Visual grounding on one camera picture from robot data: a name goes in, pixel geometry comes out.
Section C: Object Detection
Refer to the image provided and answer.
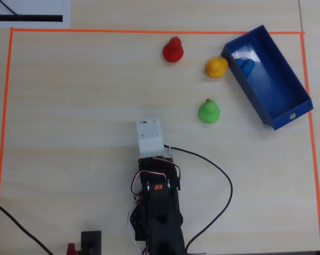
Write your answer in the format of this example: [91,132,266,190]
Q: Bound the red rubber duck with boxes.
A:
[162,36,184,63]

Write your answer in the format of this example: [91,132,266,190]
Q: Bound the orange tape line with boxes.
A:
[0,27,15,255]
[300,32,320,252]
[10,27,306,36]

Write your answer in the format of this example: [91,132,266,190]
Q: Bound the yellow rubber duck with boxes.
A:
[205,57,229,79]

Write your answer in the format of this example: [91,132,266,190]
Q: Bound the red white black servo wires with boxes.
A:
[127,156,181,255]

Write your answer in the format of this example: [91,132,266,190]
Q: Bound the green rubber duck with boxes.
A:
[198,98,221,124]

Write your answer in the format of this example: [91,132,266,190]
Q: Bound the black camera cable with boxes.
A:
[163,144,234,253]

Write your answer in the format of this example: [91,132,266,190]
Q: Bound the blue rubber duck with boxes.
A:
[235,57,256,78]

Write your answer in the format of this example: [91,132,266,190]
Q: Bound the black table clamp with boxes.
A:
[81,230,102,255]

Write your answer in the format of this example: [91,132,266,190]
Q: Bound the black strip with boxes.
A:
[0,14,64,23]

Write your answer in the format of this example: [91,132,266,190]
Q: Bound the blue plastic box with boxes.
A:
[220,24,314,131]

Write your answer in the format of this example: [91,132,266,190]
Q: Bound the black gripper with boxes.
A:
[137,156,182,191]

